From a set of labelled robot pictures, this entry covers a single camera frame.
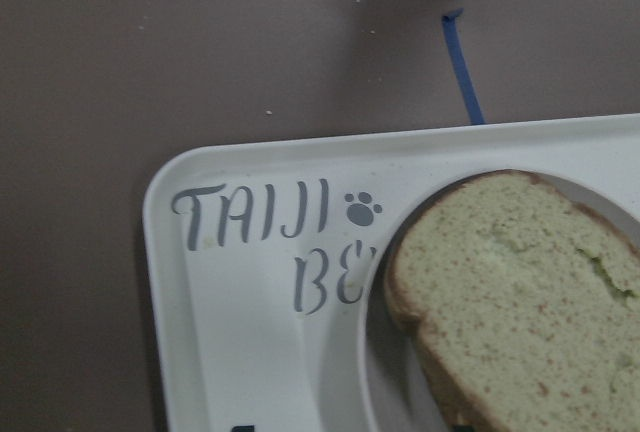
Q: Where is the white bear tray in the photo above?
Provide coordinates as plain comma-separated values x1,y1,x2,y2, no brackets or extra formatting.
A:
143,114,639,431

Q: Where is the bread slice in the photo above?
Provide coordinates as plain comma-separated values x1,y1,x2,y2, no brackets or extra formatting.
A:
383,168,640,432

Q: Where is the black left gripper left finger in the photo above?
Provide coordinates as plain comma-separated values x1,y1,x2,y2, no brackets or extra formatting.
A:
230,424,254,432

